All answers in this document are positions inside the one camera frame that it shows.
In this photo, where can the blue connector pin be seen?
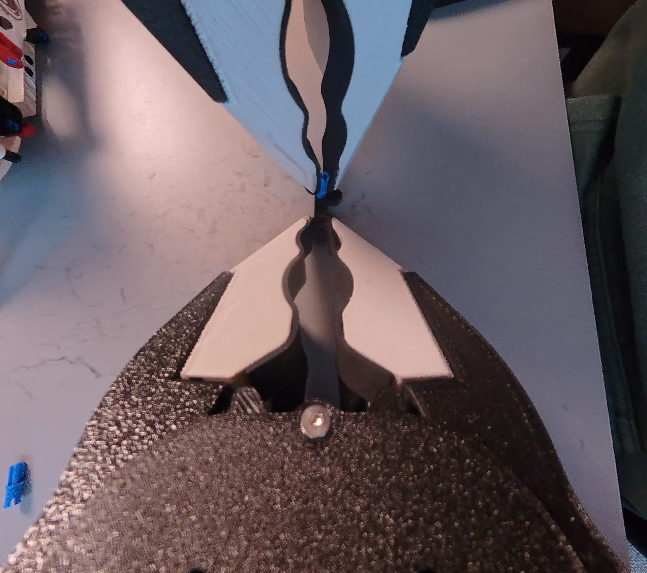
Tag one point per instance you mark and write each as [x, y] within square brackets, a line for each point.
[14, 487]
[321, 184]

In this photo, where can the grey desk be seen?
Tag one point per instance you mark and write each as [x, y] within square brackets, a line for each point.
[131, 229]

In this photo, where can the toy vehicle chassis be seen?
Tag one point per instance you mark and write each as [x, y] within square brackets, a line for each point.
[15, 17]

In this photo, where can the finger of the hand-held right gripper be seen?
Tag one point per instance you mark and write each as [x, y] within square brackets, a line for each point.
[389, 7]
[233, 27]

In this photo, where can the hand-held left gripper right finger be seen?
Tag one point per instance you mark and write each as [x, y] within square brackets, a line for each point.
[394, 325]

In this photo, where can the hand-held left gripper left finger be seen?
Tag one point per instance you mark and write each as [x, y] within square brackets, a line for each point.
[248, 330]

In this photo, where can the black building beam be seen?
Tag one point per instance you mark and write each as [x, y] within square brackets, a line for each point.
[326, 206]

